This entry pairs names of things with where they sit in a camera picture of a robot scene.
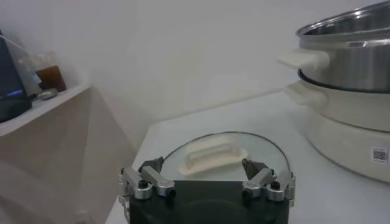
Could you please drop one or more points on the steel perforated steamer basket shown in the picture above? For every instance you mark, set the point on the steel perforated steamer basket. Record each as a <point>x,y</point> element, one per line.
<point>350,67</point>

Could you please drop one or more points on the black laptop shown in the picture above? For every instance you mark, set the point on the black laptop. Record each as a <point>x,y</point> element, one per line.
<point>9,85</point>

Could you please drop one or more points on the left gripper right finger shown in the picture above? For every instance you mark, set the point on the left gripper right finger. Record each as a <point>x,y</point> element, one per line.
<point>262,182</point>

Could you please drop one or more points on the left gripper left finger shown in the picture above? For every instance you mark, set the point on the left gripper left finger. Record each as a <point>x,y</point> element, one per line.
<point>152,182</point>

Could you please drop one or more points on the clear iced coffee cup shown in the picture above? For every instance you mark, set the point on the clear iced coffee cup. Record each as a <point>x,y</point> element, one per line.
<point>51,79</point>

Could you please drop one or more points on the cream electric pot base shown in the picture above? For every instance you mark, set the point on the cream electric pot base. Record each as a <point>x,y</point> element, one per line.
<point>350,140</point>

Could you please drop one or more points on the round grey puck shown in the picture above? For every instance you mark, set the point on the round grey puck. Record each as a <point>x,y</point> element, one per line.
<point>48,94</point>

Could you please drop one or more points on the white side table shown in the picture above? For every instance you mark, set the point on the white side table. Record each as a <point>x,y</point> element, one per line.
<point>45,146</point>

